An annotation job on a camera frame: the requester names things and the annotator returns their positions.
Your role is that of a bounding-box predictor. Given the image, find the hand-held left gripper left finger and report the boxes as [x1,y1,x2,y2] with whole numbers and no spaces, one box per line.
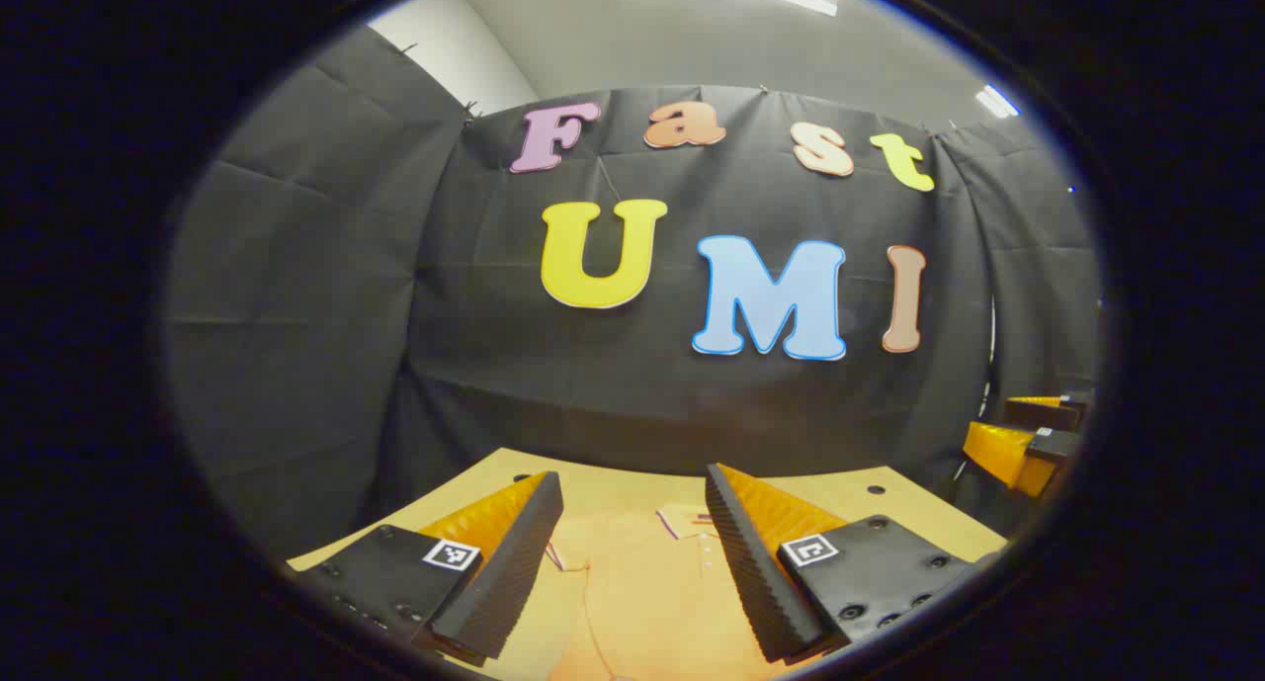
[287,470,565,662]

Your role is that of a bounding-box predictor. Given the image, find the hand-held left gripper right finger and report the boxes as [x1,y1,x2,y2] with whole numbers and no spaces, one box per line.
[705,462,999,664]

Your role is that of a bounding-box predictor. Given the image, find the orange T-shirt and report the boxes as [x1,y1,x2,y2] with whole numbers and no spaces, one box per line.
[542,503,792,681]

